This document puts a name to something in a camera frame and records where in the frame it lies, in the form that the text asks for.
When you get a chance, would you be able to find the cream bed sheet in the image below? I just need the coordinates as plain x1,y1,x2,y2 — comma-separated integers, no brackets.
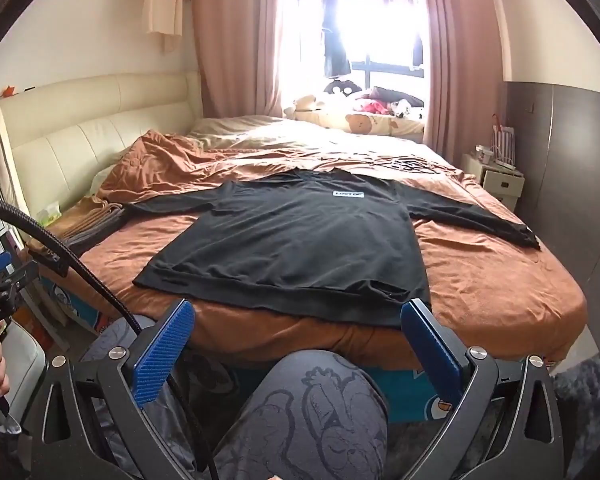
187,115,431,161

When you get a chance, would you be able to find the cream padded headboard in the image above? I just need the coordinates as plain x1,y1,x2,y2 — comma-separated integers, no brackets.
0,72,203,221

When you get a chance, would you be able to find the folded towel stack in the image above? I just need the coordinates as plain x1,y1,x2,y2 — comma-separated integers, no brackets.
55,195,126,256

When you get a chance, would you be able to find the grey chair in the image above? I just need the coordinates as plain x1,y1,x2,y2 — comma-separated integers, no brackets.
0,327,51,411

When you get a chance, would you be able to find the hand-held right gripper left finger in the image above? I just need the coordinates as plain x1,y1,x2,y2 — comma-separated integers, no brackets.
30,299,204,480

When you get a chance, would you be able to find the brown blanket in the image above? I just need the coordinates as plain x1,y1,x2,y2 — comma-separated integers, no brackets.
55,129,588,373

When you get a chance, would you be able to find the cream plush toy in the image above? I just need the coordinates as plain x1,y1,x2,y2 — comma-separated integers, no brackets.
285,94,328,121

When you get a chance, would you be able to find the black sweatshirt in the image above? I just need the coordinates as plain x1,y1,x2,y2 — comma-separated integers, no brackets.
122,169,541,331

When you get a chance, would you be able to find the bear print pillow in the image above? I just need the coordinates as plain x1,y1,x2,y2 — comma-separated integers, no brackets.
310,107,426,138

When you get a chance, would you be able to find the grey fluffy rug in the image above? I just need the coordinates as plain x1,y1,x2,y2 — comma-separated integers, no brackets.
550,345,600,461

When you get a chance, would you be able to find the white nightstand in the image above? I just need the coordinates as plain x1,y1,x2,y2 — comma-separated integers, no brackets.
462,152,526,198

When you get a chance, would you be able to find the pink curtain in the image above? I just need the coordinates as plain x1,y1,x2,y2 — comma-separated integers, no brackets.
420,0,506,146
190,0,286,121

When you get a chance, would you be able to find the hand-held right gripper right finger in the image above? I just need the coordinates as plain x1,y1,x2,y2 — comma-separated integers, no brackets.
399,298,566,480

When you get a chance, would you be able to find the black braided cable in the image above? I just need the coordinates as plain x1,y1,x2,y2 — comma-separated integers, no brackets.
0,195,216,480

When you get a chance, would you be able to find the hanging dark garment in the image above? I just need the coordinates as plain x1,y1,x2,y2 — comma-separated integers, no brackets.
320,0,353,78
410,0,426,68

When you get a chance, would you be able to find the green tissue pack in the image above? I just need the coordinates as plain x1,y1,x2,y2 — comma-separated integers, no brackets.
37,200,63,226

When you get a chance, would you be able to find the red cloth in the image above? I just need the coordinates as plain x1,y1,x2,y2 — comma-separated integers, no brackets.
357,97,393,116

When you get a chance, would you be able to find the person's left leg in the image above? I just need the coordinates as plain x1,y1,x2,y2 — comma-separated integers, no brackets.
77,314,221,480

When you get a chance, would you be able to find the dark cloth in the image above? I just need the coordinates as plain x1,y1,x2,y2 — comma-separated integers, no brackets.
372,86,425,109

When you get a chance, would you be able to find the white wire rack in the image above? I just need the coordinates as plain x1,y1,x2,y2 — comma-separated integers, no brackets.
490,115,516,161

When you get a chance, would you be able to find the black white plush toy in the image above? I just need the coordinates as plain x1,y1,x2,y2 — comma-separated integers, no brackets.
325,78,363,98

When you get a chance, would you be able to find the person's right leg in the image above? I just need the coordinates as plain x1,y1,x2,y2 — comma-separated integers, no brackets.
212,350,390,480

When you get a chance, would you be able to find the window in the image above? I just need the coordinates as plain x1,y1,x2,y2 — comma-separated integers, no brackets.
280,0,431,96

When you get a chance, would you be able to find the person's leg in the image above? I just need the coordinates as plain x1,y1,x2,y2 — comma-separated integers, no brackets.
77,314,221,480
212,350,390,480

